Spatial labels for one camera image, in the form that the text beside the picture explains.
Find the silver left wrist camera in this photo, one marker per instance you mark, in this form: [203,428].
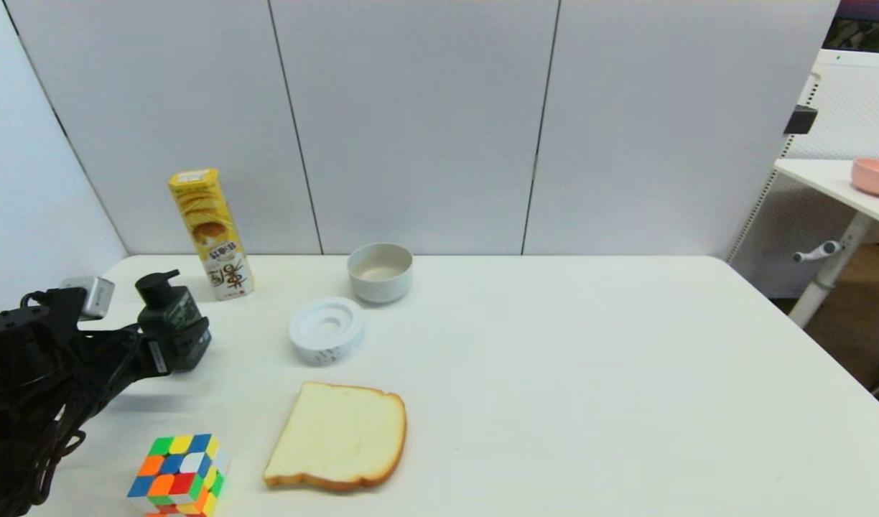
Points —
[89,296]

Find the dark screen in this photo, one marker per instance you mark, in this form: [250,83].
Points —
[867,29]

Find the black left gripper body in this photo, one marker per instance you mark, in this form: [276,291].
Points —
[102,355]

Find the white bread slice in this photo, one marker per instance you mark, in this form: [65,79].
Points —
[339,438]

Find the black clamp on panel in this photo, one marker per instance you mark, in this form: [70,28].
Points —
[799,120]

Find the multicolour puzzle cube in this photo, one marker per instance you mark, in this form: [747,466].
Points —
[178,474]

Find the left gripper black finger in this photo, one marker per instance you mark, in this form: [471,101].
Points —
[184,353]

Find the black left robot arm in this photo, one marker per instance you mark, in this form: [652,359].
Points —
[12,352]

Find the black pump dispenser bottle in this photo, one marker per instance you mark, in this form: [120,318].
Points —
[174,305]

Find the white ceramic bowl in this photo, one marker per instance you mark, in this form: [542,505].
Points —
[380,283]

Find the yellow potato chips carton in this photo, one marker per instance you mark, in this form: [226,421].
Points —
[217,244]

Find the white side table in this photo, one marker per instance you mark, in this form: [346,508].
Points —
[824,178]

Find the pink bowl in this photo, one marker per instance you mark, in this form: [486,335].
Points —
[875,179]

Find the white perforated panel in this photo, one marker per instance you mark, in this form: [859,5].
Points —
[856,108]

